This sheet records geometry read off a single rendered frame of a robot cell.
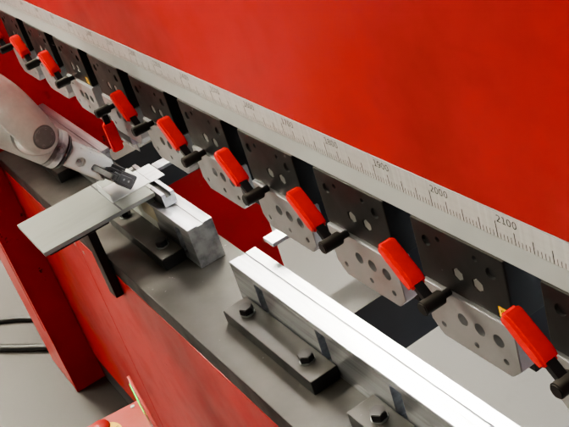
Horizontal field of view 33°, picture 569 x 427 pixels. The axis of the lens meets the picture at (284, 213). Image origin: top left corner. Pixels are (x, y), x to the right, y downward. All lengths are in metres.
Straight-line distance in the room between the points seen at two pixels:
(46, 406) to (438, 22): 2.66
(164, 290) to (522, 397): 1.18
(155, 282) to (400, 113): 1.11
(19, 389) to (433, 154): 2.67
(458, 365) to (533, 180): 2.05
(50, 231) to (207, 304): 0.41
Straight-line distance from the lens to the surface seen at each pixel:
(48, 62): 2.13
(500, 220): 0.96
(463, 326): 1.13
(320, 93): 1.14
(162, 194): 2.07
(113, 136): 1.94
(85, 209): 2.14
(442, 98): 0.94
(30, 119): 1.93
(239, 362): 1.74
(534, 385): 2.82
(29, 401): 3.44
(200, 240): 1.99
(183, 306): 1.93
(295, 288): 1.70
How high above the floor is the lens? 1.93
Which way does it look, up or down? 30 degrees down
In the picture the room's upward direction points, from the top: 18 degrees counter-clockwise
